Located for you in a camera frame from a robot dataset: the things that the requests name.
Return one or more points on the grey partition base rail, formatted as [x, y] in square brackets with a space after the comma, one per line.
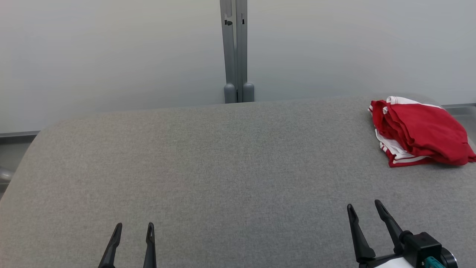
[461, 106]
[18, 134]

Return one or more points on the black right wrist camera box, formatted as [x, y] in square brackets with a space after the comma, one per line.
[422, 247]

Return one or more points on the grey double partition post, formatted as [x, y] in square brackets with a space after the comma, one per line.
[236, 48]

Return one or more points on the red white sports shorts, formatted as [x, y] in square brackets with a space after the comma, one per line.
[427, 130]

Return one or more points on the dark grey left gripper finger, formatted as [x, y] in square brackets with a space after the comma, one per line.
[150, 253]
[111, 249]

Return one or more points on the red white basketball jersey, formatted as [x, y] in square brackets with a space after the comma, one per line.
[394, 150]

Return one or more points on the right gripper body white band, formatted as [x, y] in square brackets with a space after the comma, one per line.
[386, 264]

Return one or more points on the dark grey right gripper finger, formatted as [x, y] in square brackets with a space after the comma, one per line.
[390, 229]
[360, 242]

